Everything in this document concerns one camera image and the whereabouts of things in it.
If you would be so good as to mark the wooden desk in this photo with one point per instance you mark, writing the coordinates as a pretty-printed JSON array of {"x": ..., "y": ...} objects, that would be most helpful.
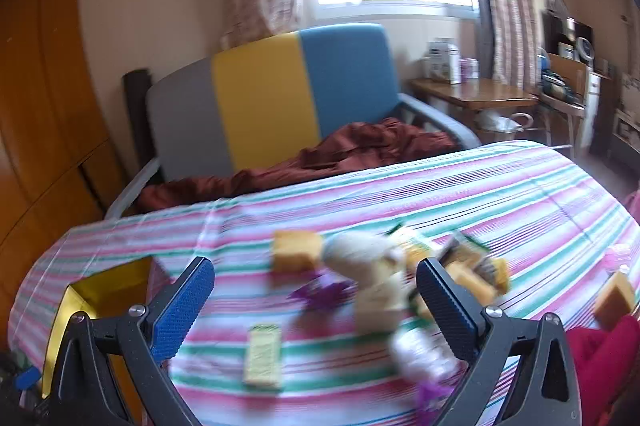
[{"x": 470, "y": 94}]

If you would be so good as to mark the yellow sponge cake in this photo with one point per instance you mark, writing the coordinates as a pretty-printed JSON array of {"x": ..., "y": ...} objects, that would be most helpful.
[
  {"x": 295, "y": 251},
  {"x": 614, "y": 301}
]

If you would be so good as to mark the grey yellow blue sofa chair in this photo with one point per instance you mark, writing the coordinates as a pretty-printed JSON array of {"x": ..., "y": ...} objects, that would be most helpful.
[{"x": 260, "y": 96}]

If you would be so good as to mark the bin with plastic bag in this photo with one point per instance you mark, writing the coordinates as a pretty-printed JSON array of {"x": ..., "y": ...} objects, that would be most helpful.
[{"x": 497, "y": 124}]

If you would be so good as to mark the striped bed sheet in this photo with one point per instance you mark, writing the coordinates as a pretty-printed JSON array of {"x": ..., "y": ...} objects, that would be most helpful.
[{"x": 350, "y": 206}]

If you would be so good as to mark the person's red clothing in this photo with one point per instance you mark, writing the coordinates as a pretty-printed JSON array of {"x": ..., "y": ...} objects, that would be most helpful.
[{"x": 600, "y": 356}]

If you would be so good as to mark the wooden chair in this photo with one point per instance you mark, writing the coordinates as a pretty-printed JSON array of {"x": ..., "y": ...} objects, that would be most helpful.
[{"x": 567, "y": 106}]

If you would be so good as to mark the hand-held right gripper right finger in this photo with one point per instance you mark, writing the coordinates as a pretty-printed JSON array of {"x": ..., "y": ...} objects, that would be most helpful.
[{"x": 447, "y": 306}]

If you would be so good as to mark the dark shelf unit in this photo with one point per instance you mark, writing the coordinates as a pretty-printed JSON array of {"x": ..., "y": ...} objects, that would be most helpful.
[{"x": 565, "y": 34}]

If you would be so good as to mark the wooden wardrobe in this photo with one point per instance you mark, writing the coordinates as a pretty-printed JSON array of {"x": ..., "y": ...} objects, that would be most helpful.
[{"x": 40, "y": 81}]

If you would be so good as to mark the maroon box with gold interior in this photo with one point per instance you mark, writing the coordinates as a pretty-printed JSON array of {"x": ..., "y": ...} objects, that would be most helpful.
[{"x": 100, "y": 286}]

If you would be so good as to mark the black board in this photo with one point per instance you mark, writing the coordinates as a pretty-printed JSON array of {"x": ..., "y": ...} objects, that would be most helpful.
[{"x": 136, "y": 106}]

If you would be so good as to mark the purple wrapper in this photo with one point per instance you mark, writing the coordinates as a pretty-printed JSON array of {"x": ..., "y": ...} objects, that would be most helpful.
[
  {"x": 322, "y": 293},
  {"x": 432, "y": 393}
]

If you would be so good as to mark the white printed carton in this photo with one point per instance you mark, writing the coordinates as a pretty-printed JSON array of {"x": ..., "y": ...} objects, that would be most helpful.
[{"x": 442, "y": 61}]

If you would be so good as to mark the pink translucent packet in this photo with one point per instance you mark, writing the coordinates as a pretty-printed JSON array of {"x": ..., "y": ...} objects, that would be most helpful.
[{"x": 620, "y": 256}]

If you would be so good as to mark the pink jar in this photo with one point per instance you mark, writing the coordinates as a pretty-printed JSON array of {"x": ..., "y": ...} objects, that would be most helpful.
[{"x": 470, "y": 69}]

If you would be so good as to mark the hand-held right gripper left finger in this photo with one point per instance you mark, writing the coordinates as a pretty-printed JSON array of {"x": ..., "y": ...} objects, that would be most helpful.
[{"x": 182, "y": 306}]

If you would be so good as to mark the maroon blanket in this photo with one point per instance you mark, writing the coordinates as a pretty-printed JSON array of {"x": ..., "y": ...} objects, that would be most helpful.
[{"x": 380, "y": 141}]

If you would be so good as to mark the cream snack packet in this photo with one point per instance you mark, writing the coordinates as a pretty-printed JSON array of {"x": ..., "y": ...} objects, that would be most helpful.
[{"x": 380, "y": 303}]

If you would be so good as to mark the white round snack packet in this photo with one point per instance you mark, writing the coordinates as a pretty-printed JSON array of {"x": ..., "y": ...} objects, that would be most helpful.
[
  {"x": 422, "y": 353},
  {"x": 357, "y": 256}
]

